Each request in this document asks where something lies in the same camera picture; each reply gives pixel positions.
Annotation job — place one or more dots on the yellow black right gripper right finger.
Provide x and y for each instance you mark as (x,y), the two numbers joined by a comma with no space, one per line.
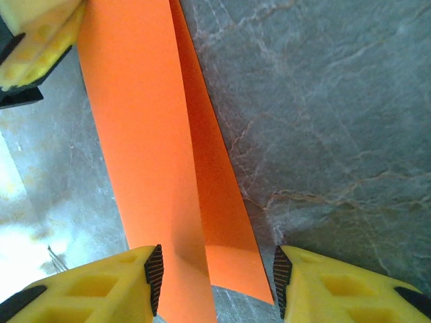
(336,292)

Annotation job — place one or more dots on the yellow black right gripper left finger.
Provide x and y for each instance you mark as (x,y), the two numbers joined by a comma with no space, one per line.
(84,289)

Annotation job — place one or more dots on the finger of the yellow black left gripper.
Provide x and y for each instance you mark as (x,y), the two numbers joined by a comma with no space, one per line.
(40,37)

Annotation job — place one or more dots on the orange cloth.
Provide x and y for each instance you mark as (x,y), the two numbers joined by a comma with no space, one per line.
(141,117)

